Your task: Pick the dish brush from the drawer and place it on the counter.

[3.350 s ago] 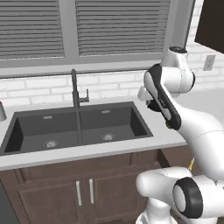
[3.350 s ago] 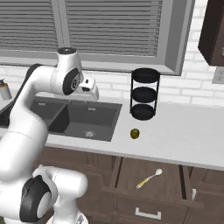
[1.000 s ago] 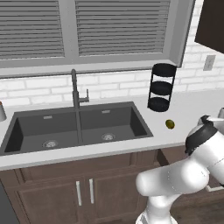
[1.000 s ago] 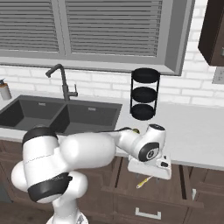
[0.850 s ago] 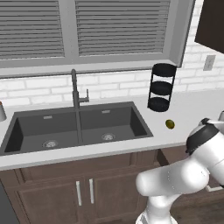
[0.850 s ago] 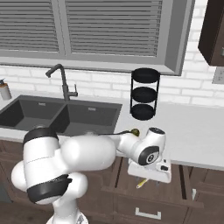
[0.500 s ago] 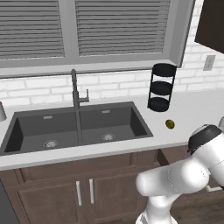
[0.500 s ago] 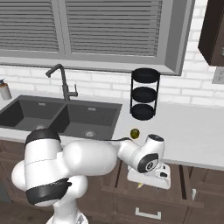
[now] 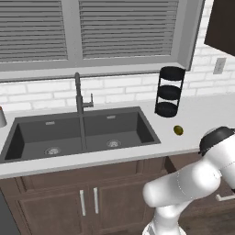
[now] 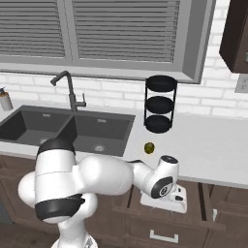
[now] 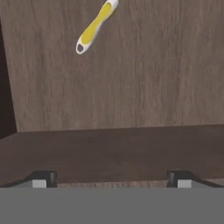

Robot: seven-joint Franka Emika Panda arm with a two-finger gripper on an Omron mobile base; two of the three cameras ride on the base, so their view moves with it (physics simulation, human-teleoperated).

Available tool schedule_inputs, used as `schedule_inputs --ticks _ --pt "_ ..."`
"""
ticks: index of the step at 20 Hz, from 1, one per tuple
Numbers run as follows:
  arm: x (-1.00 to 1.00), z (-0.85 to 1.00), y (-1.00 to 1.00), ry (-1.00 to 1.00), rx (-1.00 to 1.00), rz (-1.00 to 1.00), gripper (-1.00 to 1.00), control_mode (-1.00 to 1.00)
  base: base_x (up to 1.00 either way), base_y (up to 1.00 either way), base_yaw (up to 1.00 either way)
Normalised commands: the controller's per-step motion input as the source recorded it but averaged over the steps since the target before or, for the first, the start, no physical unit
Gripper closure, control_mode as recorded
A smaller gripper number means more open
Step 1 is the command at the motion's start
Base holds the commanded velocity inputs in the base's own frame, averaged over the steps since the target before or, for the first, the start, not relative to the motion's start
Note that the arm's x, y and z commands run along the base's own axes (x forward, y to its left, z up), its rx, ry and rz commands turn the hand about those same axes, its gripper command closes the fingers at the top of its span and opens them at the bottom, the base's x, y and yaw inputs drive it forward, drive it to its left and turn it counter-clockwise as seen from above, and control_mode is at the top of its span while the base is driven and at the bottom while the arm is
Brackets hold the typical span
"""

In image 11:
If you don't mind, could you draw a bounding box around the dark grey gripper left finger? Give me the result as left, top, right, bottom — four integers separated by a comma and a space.
0, 171, 58, 189

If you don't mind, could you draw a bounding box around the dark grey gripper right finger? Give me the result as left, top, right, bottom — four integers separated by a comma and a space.
167, 170, 224, 189

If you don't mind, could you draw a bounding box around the brown wooden drawer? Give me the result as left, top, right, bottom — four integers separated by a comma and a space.
0, 0, 224, 189

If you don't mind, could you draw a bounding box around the yellow and white dish brush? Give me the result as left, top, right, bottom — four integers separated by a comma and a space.
75, 0, 120, 55

